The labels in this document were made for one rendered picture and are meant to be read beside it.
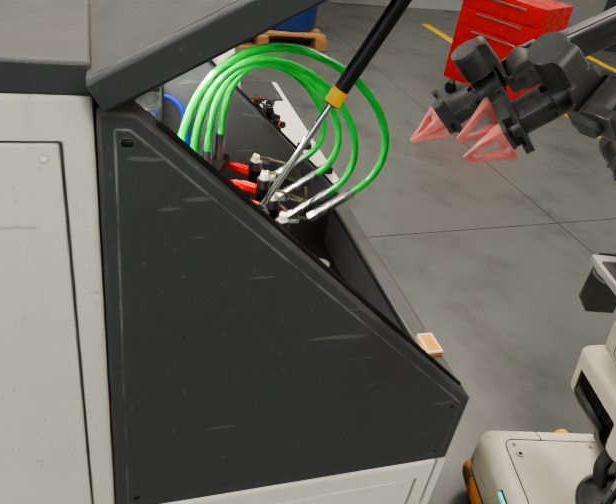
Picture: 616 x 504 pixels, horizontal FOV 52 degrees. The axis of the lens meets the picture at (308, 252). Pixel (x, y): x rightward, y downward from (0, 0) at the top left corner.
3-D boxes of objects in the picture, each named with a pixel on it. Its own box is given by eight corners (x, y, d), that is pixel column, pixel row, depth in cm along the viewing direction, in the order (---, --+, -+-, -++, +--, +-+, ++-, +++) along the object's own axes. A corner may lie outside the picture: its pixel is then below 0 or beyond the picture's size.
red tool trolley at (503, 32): (437, 91, 535) (466, -15, 487) (467, 84, 563) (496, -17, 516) (508, 121, 497) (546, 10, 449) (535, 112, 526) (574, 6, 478)
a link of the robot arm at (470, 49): (542, 80, 116) (532, 59, 122) (514, 31, 110) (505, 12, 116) (483, 114, 121) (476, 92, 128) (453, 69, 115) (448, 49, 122)
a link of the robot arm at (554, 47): (600, 142, 89) (642, 95, 88) (576, 94, 81) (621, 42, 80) (537, 114, 98) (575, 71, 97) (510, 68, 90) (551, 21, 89)
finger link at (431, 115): (402, 126, 130) (440, 99, 127) (420, 150, 133) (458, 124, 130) (407, 139, 125) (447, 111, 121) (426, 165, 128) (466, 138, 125)
